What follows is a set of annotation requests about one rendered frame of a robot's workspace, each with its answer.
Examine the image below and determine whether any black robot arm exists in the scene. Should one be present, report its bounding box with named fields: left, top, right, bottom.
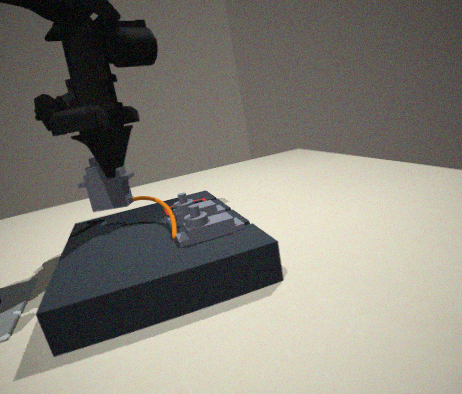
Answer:
left=0, top=0, right=158, bottom=131

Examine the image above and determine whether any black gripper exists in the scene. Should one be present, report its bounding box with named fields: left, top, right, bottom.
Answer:
left=49, top=65, right=139, bottom=178

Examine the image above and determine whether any grey micro servo with orange cable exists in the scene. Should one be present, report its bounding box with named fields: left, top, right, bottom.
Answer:
left=78, top=158, right=177, bottom=239

